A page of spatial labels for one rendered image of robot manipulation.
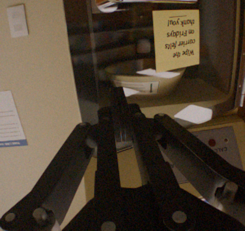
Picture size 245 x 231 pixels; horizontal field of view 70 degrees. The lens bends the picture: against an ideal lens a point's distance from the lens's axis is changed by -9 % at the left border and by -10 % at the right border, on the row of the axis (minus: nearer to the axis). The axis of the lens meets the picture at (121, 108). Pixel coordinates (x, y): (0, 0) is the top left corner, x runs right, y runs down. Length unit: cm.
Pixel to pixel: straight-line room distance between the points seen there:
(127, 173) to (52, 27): 60
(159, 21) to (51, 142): 78
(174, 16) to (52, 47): 58
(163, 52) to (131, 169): 20
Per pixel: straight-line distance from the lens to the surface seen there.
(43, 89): 82
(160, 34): 25
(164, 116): 15
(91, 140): 15
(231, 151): 39
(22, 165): 107
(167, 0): 20
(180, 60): 27
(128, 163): 34
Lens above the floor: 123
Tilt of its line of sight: 24 degrees up
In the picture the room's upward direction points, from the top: 175 degrees clockwise
